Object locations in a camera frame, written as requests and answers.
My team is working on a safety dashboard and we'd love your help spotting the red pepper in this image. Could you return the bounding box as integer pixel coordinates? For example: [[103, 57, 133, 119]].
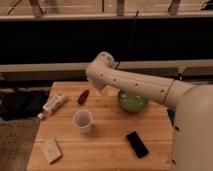
[[77, 90, 89, 105]]

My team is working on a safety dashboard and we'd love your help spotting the white toothpaste tube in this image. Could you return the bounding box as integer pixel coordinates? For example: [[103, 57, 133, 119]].
[[37, 91, 67, 119]]

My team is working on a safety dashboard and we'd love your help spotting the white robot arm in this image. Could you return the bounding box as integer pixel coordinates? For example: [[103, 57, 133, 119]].
[[85, 52, 213, 171]]

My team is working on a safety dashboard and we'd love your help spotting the beige sponge block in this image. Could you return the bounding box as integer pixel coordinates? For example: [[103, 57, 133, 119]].
[[41, 139, 62, 164]]

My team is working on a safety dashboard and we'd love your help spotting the black hanging cable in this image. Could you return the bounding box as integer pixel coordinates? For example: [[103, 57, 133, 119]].
[[114, 9, 140, 69]]

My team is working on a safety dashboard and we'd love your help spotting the green bowl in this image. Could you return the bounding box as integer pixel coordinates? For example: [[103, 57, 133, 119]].
[[117, 90, 148, 113]]

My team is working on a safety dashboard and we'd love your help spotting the black smartphone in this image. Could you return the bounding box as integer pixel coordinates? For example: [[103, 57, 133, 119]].
[[126, 131, 149, 159]]

